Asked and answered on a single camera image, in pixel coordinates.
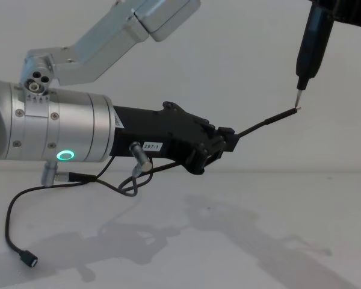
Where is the black pen-shaped pointed tool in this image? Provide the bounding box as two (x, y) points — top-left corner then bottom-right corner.
(293, 2), (335, 108)

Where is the black cable with small plug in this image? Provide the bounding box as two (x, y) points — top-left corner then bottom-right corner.
(4, 106), (303, 269)

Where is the thin dark robot cable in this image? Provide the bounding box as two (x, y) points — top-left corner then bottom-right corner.
(41, 140), (154, 199)

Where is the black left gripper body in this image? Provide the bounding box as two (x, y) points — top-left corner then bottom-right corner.
(109, 101), (217, 173)

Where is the white table cloth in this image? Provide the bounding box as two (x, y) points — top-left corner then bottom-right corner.
(0, 166), (361, 289)

